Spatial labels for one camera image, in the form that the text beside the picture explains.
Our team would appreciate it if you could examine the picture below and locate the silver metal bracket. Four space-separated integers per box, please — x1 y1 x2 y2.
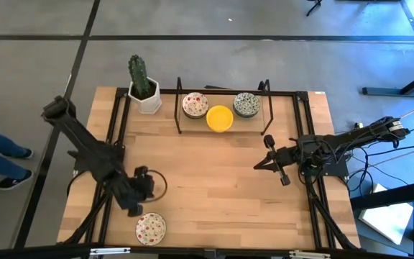
89 247 132 256
288 250 332 259

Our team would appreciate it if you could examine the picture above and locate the black front crossbeam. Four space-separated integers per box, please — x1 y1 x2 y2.
0 243 414 259

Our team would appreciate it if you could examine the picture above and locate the black aluminium table frame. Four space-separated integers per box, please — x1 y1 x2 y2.
57 87 361 253

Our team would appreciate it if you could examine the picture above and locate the black metal wooden shelf rack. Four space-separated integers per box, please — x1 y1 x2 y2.
173 76 275 137

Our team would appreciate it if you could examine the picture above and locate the black table base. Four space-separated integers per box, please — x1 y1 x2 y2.
362 0 414 99

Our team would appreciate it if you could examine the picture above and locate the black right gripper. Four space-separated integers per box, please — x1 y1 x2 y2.
252 133 302 187

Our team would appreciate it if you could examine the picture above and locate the black stand leg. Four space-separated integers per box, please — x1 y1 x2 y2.
305 0 323 17

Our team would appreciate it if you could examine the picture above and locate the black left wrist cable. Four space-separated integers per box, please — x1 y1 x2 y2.
144 168 168 203

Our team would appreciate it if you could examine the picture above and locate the white flat box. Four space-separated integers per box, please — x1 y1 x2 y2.
357 182 414 246

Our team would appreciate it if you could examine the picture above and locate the red floral bowl green outside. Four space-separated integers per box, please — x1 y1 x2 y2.
135 212 167 246
181 91 210 119

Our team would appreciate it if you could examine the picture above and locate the yellow plastic mini bowl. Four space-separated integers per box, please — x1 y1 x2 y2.
206 104 234 133

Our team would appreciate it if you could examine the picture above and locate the black desk frame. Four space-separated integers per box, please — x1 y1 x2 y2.
350 178 414 259

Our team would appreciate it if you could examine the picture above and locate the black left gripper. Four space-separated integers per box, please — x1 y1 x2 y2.
126 165 156 218

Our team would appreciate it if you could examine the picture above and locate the green cactus plant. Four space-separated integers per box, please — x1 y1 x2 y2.
127 54 151 100

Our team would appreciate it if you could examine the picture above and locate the blue patterned bowl teal outside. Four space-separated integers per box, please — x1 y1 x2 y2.
232 91 262 119

